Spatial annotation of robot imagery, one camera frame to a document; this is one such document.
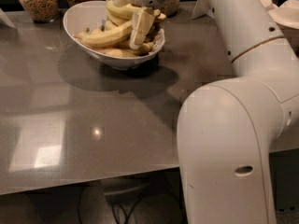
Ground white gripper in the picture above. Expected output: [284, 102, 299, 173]
[113, 0, 166, 50]

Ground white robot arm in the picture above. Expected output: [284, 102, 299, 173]
[177, 0, 299, 224]

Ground top yellow banana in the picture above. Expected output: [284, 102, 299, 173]
[105, 0, 162, 21]

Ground middle yellow banana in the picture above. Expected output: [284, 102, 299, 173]
[104, 11, 157, 35]

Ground lower yellow banana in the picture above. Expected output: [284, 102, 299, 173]
[117, 41, 154, 56]

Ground long front yellow banana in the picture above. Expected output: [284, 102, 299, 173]
[82, 21, 133, 48]

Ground bottom yellow banana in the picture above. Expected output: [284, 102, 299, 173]
[97, 48, 135, 58]

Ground white ceramic bowl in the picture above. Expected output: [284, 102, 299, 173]
[64, 1, 165, 70]

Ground right glass cereal jar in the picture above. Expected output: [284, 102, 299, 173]
[161, 0, 180, 17]

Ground white sign stand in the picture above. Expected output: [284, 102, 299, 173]
[192, 0, 209, 20]

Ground left glass cereal jar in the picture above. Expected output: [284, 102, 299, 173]
[19, 0, 59, 23]

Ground white card left edge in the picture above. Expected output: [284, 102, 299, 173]
[0, 8, 16, 28]

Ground rear stack paper bowls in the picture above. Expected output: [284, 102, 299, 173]
[259, 0, 278, 11]

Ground black cable under table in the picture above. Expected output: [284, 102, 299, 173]
[77, 184, 187, 224]

